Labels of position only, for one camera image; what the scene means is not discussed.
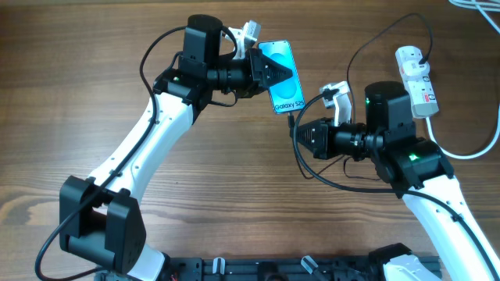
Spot white USB charger plug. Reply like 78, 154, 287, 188
400, 59, 430, 80

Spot teal Samsung Galaxy smartphone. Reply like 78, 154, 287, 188
258, 40, 305, 114

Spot black right camera cable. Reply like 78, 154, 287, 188
291, 88, 500, 274

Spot white cables at corner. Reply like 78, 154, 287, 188
448, 0, 500, 35

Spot black USB charging cable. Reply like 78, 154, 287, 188
287, 12, 435, 181

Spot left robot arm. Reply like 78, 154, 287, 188
57, 14, 292, 280

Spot white power strip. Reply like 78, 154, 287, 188
395, 46, 439, 119

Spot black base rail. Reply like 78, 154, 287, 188
94, 255, 442, 281

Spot white power strip cord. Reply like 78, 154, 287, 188
424, 101, 500, 161

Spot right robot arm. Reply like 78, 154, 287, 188
288, 81, 499, 280

